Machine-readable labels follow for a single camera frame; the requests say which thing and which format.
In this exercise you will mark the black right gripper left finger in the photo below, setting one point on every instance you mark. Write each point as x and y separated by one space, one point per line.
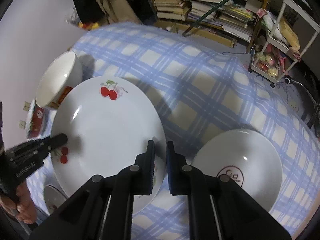
137 179

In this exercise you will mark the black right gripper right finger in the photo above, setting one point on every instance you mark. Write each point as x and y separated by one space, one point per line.
183 178

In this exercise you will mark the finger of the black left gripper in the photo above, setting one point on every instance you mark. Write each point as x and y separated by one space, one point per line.
55 142

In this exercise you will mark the large white cherry plate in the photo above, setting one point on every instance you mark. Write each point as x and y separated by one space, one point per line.
108 122

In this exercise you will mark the person's left hand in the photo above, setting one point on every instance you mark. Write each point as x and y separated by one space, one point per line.
26 208

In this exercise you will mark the small red patterned bowl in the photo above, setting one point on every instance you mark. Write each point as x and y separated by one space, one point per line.
35 120

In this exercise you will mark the white cherry plate underneath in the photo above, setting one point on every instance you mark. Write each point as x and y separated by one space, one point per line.
53 198

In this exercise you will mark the white plate red logo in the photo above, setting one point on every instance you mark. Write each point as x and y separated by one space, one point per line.
248 158

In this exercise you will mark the white bowl orange print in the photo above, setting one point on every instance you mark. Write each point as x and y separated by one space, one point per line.
63 74

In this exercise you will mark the blue plaid tablecloth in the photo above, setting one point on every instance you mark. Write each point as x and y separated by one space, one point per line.
200 93

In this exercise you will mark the plastic bag yellow items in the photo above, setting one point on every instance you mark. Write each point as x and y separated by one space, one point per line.
74 19

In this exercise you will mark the beige hanging garment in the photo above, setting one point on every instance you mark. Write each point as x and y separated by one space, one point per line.
116 11

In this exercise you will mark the green pole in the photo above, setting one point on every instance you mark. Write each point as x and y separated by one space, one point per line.
209 12

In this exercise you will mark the stack of books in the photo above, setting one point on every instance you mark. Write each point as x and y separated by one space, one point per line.
236 17

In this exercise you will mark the white wall socket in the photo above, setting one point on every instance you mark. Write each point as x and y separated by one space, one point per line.
22 124
26 106

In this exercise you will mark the white wire rack cart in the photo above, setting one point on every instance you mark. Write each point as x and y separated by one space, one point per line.
281 50

